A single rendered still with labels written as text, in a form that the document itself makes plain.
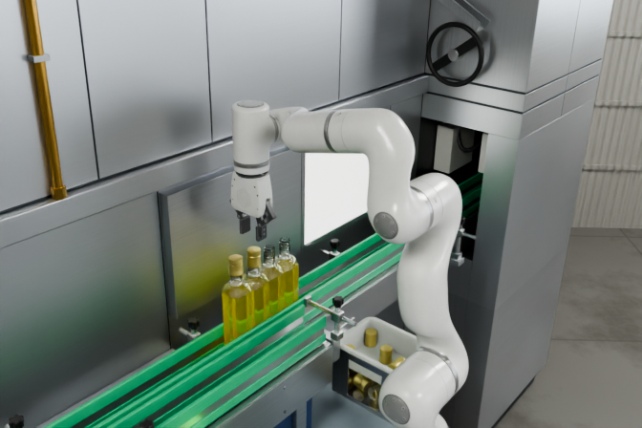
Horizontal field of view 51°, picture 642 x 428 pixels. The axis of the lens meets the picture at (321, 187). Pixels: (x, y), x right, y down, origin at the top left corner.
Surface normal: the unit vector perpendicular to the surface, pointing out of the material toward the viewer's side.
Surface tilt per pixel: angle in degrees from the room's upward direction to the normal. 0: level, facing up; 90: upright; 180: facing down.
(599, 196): 90
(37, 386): 90
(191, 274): 90
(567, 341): 0
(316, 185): 90
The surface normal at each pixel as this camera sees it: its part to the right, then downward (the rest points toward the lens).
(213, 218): 0.76, 0.27
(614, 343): 0.02, -0.92
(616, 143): -0.01, 0.40
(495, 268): -0.64, 0.29
